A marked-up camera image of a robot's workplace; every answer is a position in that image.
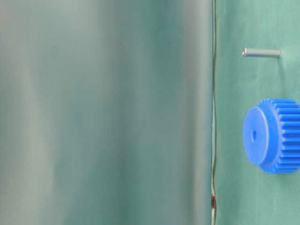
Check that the blue plastic gear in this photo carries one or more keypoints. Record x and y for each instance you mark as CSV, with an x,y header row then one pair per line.
x,y
271,135

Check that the silver metal shaft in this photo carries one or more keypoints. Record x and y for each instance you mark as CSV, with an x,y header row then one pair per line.
x,y
264,53

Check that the green table cloth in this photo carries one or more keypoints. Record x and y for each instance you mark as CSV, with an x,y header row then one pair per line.
x,y
130,112

